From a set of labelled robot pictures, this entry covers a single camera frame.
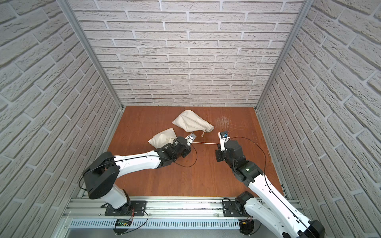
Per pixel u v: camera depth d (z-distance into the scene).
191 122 1.00
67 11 0.71
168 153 0.65
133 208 0.73
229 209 0.73
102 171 0.49
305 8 0.69
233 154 0.54
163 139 0.92
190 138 0.73
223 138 0.64
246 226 0.70
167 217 0.75
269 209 0.51
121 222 0.72
